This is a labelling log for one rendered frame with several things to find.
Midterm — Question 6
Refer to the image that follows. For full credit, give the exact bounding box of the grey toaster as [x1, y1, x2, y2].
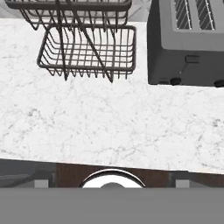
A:
[146, 0, 224, 88]

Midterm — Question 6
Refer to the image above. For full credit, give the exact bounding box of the round white black-rimmed object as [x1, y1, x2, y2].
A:
[79, 168, 147, 189]

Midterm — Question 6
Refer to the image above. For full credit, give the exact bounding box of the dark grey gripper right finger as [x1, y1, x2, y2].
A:
[169, 171, 224, 189]

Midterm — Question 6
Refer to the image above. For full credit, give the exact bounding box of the dark wire rack stand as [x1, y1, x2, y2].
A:
[3, 0, 137, 84]

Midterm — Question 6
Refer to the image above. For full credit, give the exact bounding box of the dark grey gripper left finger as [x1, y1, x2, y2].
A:
[0, 159, 56, 189]

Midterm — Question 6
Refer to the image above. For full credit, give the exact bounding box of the brown wooden cabinet front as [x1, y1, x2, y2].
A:
[54, 162, 172, 189]

